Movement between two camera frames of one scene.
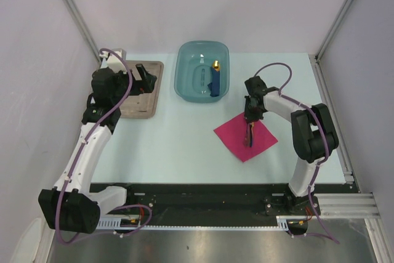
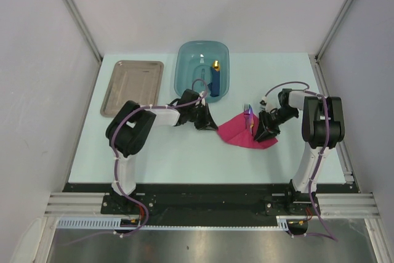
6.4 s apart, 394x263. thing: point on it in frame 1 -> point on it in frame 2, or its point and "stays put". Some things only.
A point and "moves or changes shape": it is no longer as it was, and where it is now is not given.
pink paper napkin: x=233 y=133 moves or changes shape
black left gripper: x=140 y=86 -> x=207 y=122
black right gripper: x=249 y=116 -> x=270 y=131
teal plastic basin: x=193 y=61 stays put
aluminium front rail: x=348 y=205 stays put
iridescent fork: x=247 y=139 moves or changes shape
